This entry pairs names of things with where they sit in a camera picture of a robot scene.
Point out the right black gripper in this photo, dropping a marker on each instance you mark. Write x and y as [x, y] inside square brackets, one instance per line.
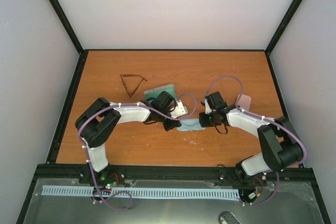
[203, 122]

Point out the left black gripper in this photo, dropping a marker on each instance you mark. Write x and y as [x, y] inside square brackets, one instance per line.
[174, 124]

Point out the blue cleaning cloth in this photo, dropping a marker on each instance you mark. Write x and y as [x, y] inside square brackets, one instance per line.
[190, 125]

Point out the pink glasses case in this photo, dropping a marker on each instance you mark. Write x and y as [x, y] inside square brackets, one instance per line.
[244, 102]

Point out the grey glasses case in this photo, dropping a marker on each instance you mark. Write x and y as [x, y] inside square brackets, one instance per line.
[154, 93]

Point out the brown sunglasses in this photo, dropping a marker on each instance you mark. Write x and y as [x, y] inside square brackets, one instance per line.
[131, 83]

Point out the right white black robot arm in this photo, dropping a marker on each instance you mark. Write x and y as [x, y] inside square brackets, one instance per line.
[279, 143]

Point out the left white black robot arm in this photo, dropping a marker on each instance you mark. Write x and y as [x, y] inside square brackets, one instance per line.
[98, 121]

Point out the black oval remote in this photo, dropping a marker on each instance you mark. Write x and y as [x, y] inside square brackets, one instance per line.
[227, 217]

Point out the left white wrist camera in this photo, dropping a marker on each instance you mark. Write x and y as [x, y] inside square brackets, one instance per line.
[179, 110]

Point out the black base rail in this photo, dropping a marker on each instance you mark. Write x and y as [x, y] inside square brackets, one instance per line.
[224, 176]

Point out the blue slotted cable duct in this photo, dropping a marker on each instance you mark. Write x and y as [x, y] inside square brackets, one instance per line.
[143, 193]

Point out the right black frame post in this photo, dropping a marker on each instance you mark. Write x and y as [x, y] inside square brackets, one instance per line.
[289, 14]

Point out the black frame post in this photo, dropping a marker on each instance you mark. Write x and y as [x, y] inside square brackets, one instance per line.
[66, 25]
[289, 14]

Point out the left black frame post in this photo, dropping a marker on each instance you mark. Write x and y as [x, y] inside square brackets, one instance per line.
[66, 25]

